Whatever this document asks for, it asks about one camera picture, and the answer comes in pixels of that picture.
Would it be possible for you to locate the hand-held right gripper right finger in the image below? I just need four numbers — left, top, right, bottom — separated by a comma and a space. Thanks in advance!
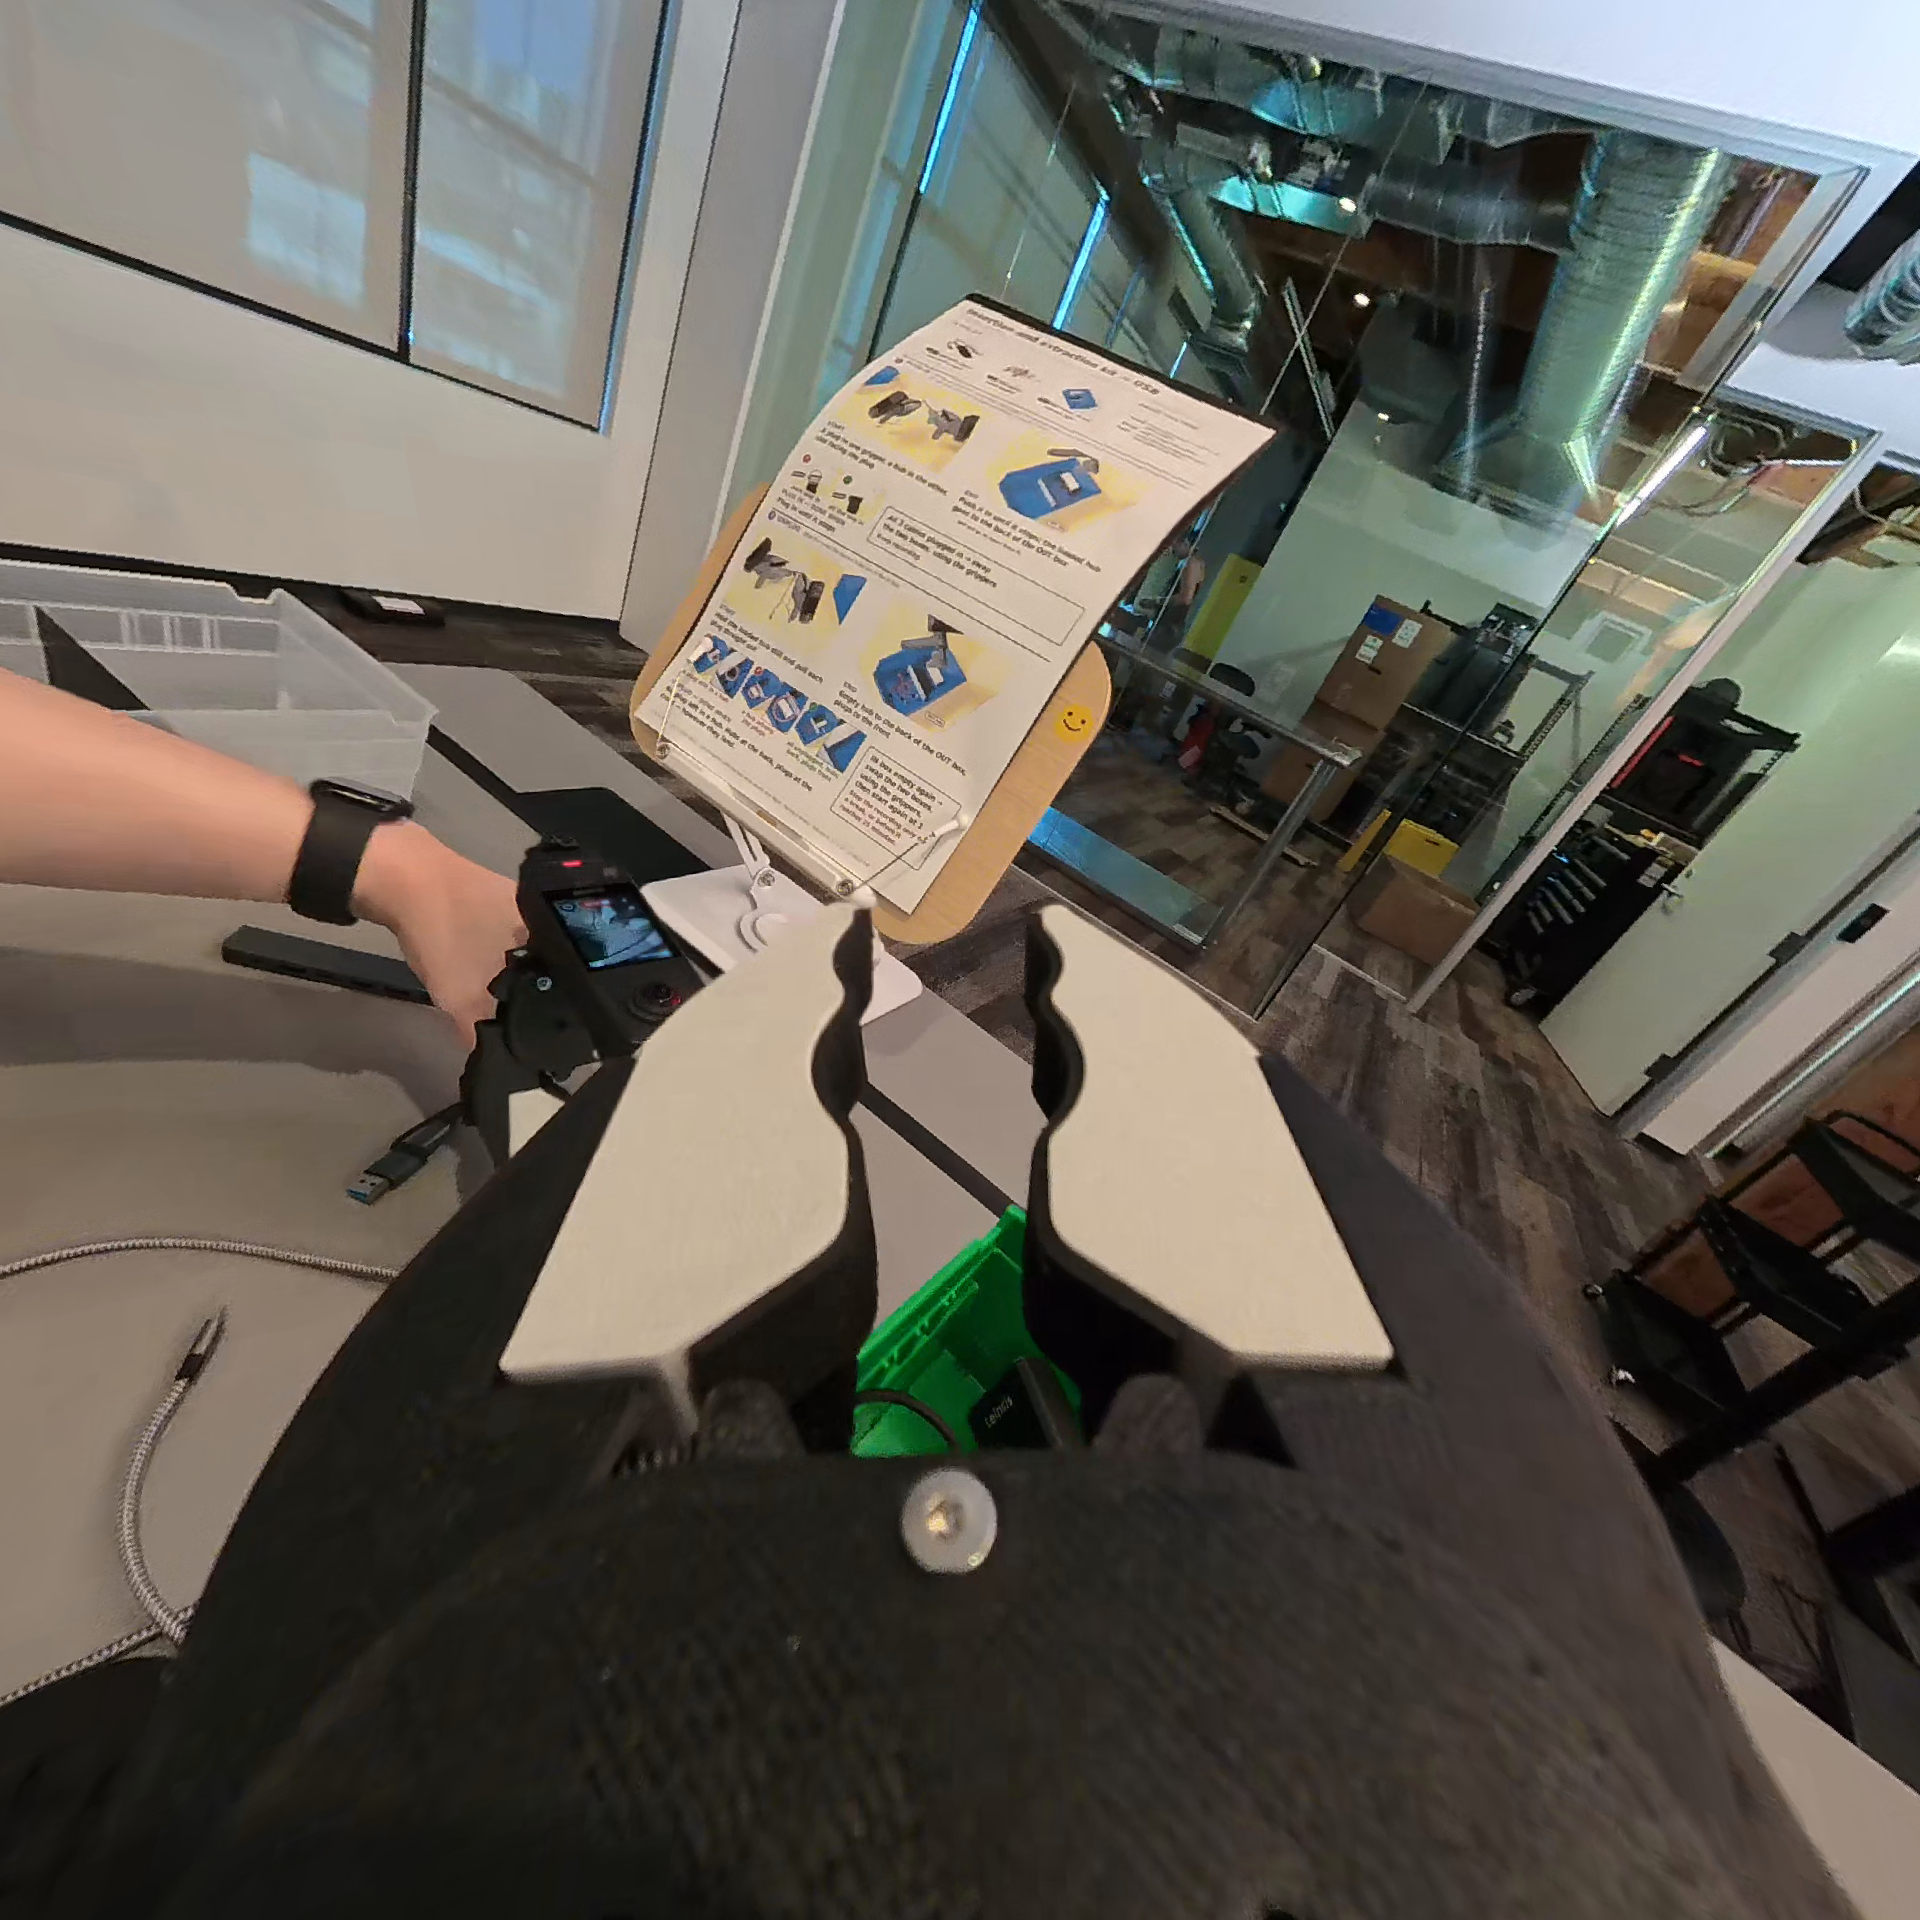
1025, 902, 1402, 1427

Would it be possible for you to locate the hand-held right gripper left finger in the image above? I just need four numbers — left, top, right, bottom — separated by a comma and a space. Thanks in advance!
499, 907, 881, 1445

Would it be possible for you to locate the small grey cable plug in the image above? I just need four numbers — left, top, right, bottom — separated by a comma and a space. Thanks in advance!
346, 1101, 471, 1206

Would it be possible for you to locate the green plastic bin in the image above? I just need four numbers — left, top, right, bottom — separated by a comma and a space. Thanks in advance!
853, 1205, 1081, 1461

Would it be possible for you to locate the person's left forearm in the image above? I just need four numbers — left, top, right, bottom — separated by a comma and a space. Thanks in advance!
0, 668, 324, 906

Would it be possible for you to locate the black usb hub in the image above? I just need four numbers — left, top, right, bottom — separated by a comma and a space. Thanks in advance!
967, 1358, 1077, 1454

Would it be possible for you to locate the person's left hand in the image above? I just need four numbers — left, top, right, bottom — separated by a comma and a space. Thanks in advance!
392, 830, 531, 1051

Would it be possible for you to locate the white stand base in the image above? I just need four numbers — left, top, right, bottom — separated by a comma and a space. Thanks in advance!
642, 853, 923, 1037

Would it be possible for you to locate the black flat bar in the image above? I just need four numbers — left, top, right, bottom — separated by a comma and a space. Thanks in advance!
221, 925, 436, 1007

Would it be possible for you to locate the black smartwatch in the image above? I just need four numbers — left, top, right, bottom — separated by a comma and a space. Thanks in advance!
287, 777, 417, 927

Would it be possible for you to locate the cardboard box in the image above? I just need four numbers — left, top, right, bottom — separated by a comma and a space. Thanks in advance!
1347, 854, 1483, 965
1316, 594, 1460, 725

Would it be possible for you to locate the wooden stand board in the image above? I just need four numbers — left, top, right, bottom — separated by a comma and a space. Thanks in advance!
631, 482, 1116, 947

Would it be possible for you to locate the clear plastic bin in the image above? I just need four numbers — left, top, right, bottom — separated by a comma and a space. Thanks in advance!
0, 562, 442, 771

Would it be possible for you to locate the printed instruction sheet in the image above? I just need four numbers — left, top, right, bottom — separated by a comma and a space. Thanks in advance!
656, 294, 1280, 915

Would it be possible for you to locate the black utility cart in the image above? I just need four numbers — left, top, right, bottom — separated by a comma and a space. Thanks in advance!
1597, 1110, 1920, 1491

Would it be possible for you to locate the black tool rack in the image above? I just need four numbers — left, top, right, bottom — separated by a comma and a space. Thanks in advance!
1499, 678, 1801, 1025

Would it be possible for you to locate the grey braided cable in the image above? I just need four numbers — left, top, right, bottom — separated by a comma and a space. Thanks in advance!
0, 1231, 400, 1706

